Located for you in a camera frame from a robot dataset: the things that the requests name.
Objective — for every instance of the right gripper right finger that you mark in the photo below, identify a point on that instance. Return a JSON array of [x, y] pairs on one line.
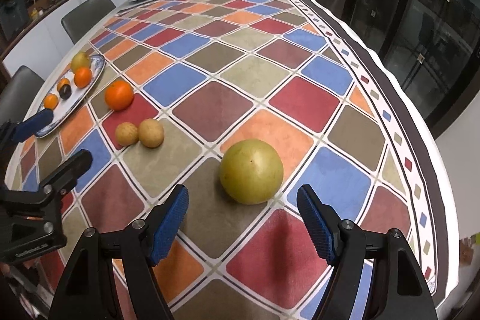
[[397, 290]]

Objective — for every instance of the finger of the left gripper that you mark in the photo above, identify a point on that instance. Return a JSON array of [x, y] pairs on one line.
[[13, 133], [52, 189]]

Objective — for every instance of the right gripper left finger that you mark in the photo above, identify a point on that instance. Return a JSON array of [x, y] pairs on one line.
[[87, 288]]

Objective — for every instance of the oval orange mandarin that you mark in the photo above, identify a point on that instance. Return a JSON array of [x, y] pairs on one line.
[[51, 101]]

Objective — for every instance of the large dark plum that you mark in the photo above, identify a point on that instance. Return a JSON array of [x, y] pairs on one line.
[[65, 92]]

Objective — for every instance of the small orange mandarin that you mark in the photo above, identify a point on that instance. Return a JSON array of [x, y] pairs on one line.
[[62, 82]]

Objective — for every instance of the grey chair near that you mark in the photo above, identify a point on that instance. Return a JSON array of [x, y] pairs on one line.
[[19, 94]]

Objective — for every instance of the grey chair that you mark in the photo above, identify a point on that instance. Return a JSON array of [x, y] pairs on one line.
[[81, 19], [19, 94]]

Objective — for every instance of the blue white porcelain plate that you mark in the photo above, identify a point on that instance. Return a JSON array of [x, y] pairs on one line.
[[66, 106]]

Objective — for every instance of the yellow pear on plate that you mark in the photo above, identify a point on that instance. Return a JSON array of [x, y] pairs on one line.
[[80, 60]]

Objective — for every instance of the brown kiwi left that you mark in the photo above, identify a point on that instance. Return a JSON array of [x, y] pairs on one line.
[[126, 134]]

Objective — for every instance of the brown kiwi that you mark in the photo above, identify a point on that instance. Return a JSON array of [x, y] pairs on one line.
[[126, 134], [151, 133]]

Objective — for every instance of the large orange tangerine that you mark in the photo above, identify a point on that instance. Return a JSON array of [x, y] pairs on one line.
[[118, 95]]

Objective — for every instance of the grey chair middle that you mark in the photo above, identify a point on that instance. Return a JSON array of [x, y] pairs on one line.
[[81, 19]]

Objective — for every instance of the black coffee machine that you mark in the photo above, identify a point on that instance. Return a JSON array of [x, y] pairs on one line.
[[14, 18]]

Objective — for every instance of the brown kiwi right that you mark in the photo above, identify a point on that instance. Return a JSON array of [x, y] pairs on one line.
[[151, 133]]

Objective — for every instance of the large green pomelo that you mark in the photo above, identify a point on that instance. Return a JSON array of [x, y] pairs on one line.
[[251, 172]]

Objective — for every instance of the colourful checkered tablecloth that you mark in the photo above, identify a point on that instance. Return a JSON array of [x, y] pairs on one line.
[[213, 73]]

